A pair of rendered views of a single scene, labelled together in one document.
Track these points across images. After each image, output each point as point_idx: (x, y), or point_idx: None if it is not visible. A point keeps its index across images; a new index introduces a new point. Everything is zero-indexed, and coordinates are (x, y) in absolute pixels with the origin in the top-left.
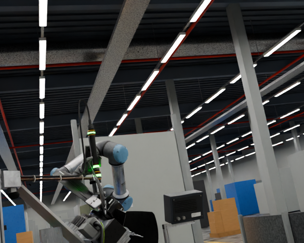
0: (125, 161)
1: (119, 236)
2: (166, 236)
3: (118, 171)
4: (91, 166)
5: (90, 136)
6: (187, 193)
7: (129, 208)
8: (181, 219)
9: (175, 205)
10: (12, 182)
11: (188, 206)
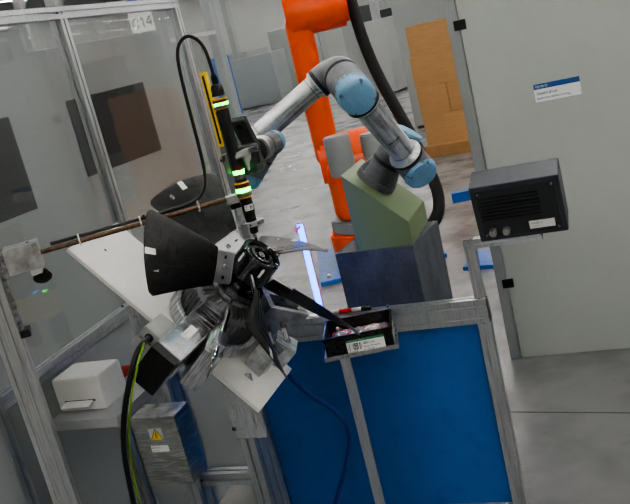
0: (369, 109)
1: (164, 375)
2: (468, 264)
3: (369, 124)
4: (244, 163)
5: (217, 113)
6: (519, 175)
7: (431, 180)
8: (502, 232)
9: (484, 205)
10: (24, 265)
11: (519, 206)
